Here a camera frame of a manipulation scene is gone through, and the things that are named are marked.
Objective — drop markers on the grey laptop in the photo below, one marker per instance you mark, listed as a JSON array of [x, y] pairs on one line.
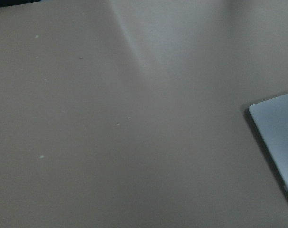
[[270, 118]]

